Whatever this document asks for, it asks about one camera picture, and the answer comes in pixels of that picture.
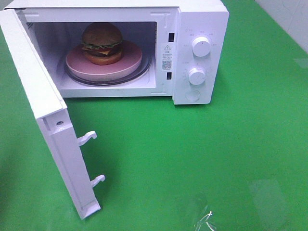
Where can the white microwave door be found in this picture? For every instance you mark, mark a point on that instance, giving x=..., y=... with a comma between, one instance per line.
x=51, y=114

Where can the glass microwave turntable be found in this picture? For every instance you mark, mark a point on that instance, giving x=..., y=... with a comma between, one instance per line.
x=141, y=70

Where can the round door release button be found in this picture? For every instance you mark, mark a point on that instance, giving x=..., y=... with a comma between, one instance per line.
x=193, y=95

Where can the pink plate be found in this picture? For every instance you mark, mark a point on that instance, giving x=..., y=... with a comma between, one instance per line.
x=81, y=67

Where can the burger with lettuce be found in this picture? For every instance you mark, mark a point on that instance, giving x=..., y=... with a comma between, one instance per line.
x=102, y=43

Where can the white microwave knob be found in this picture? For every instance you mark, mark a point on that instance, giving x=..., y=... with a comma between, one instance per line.
x=196, y=76
x=201, y=46

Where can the white microwave oven body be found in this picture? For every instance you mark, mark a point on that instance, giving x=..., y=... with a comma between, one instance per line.
x=163, y=29

